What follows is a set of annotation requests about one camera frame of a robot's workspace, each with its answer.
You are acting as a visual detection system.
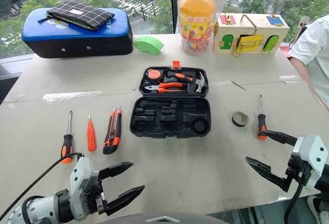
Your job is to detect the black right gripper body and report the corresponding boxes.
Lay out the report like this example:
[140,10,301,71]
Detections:
[283,154,313,193]

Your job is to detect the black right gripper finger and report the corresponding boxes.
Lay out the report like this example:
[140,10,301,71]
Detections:
[245,156,290,193]
[262,130,299,147]

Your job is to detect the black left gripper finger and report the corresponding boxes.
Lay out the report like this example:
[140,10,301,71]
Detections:
[103,185,146,216]
[98,162,134,181]

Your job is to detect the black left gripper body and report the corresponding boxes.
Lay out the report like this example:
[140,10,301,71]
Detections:
[82,174,108,216]

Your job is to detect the screwdriver orange black handle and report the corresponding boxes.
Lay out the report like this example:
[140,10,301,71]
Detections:
[255,94,267,141]
[60,110,75,164]

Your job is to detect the orange black utility knife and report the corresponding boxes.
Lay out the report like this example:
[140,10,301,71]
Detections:
[103,106,122,155]

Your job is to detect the orange tester pen screwdriver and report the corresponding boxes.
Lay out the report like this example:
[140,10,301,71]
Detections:
[87,115,97,152]

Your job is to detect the black tape roll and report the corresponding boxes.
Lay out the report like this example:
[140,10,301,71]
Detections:
[231,110,249,127]

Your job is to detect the black tool case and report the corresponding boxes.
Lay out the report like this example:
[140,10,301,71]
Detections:
[129,60,212,139]

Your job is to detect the wooden latch busy box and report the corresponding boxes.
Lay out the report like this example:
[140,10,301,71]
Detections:
[213,12,290,58]

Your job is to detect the black and white shoe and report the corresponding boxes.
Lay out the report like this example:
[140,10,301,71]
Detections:
[306,195,322,224]

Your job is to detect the red object behind person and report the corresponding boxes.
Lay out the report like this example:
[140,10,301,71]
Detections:
[280,45,294,61]

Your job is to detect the person in white T-shirt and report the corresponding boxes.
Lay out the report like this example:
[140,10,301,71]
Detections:
[287,14,329,106]

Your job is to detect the orange black tape measure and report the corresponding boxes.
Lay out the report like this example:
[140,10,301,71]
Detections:
[147,68,163,81]

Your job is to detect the green curved foam block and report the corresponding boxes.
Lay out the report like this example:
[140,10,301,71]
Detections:
[133,35,165,56]

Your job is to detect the blue and black padded case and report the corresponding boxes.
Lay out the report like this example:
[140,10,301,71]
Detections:
[21,7,134,59]

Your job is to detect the clear jar with orange lid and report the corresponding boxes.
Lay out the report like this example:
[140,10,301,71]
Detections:
[178,0,216,55]

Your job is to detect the black white checked pouch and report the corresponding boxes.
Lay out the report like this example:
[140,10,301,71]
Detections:
[38,0,116,32]

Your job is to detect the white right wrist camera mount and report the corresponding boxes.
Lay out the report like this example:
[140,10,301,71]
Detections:
[291,134,329,192]

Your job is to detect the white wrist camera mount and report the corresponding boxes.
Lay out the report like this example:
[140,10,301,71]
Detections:
[291,134,329,192]
[69,156,100,222]

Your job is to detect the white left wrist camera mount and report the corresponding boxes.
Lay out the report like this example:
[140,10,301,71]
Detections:
[69,156,100,222]

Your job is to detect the orange handled pliers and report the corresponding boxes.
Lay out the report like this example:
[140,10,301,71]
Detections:
[144,82,188,94]

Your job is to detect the claw hammer orange black handle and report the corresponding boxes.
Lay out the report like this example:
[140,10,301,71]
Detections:
[166,70,207,93]

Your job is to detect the black window frame post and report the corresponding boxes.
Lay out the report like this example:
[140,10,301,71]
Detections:
[169,0,181,35]

